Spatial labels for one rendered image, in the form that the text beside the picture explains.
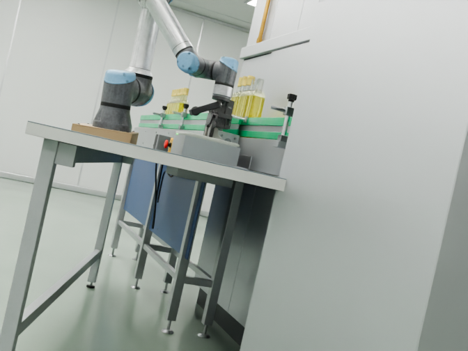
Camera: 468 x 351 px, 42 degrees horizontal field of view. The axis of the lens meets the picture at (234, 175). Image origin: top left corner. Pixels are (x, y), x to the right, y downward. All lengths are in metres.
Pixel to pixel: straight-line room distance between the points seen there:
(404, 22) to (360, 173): 0.32
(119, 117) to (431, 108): 1.45
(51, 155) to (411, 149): 0.95
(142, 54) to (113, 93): 0.23
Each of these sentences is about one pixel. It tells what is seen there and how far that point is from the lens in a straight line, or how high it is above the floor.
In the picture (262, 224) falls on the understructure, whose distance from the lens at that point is 2.67.
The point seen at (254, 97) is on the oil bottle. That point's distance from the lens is 2.60.
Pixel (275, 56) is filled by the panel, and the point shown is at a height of 1.29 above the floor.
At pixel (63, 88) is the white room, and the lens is 8.38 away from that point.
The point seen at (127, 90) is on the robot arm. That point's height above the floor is 0.95.
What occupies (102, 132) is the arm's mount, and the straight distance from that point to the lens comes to 2.37.
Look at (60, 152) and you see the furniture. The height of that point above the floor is 0.69.
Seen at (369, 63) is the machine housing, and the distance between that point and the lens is 1.43.
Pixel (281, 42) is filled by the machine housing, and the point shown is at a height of 1.36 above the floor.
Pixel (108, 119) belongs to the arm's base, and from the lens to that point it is 2.38.
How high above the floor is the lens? 0.74
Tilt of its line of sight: 1 degrees down
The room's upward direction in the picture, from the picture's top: 13 degrees clockwise
